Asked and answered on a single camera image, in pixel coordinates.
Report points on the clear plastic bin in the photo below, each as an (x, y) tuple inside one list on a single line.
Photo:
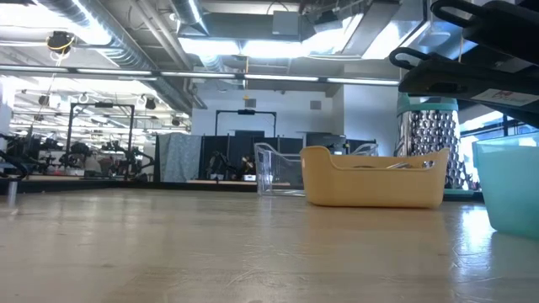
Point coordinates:
[(273, 172)]

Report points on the orange plastic bin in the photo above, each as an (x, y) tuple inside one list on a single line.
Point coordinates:
[(370, 185)]

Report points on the steel scoop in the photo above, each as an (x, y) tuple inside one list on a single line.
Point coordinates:
[(404, 164)]

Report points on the background black robot arm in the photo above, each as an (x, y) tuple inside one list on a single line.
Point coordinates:
[(217, 164)]

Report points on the grey fabric partition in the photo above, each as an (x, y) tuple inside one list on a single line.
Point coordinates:
[(177, 155)]

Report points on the yellow black ceiling reel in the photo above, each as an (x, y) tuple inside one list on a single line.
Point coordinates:
[(61, 42)]

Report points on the teal plastic bin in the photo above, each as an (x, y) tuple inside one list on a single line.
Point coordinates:
[(509, 189)]

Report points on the black gantry frame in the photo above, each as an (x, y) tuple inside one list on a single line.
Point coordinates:
[(246, 112)]

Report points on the black aluminium table frame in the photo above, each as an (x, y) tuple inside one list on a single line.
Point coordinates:
[(126, 184)]

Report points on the silver ceiling duct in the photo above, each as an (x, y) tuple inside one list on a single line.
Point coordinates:
[(126, 42)]

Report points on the black rack frame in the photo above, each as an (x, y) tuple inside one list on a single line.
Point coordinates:
[(69, 134)]

